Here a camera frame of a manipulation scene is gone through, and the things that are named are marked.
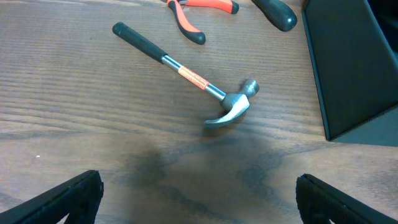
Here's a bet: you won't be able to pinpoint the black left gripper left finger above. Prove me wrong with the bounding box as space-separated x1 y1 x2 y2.
1 170 104 224

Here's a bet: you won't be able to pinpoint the black yellow screwdriver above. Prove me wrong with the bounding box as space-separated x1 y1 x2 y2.
252 0 297 32

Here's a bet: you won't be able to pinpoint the orange handled pliers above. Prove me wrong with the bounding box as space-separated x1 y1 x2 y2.
162 0 239 45

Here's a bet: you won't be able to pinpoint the small claw hammer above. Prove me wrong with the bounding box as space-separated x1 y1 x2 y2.
112 22 259 129

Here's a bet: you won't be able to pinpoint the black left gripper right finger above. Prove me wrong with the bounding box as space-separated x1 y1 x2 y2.
295 174 397 224

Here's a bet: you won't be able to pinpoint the black open gift box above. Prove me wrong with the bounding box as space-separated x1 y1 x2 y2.
302 0 397 146

